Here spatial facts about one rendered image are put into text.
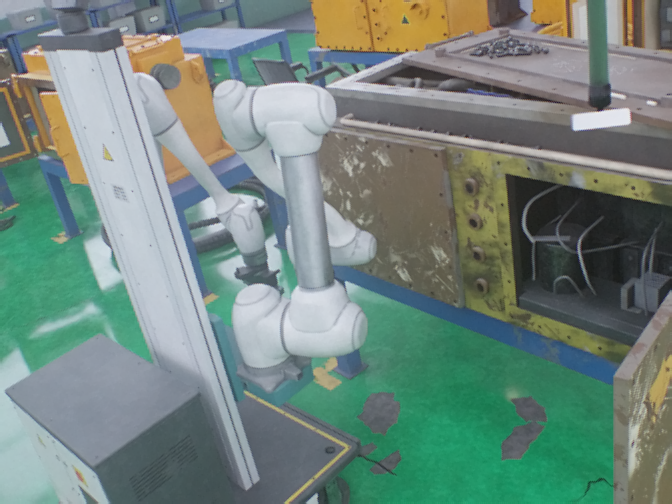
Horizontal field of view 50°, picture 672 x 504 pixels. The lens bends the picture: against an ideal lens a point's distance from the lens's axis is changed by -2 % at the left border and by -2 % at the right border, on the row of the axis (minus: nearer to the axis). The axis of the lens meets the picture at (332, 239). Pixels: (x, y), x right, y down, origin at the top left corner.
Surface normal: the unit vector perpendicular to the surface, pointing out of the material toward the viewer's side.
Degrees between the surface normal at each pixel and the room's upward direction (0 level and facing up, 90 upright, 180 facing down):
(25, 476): 0
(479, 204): 90
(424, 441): 0
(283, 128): 85
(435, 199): 90
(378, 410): 0
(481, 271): 90
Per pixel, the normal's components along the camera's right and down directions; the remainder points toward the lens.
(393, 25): -0.71, 0.43
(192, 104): 0.68, 0.21
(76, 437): -0.18, -0.88
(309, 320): -0.38, 0.27
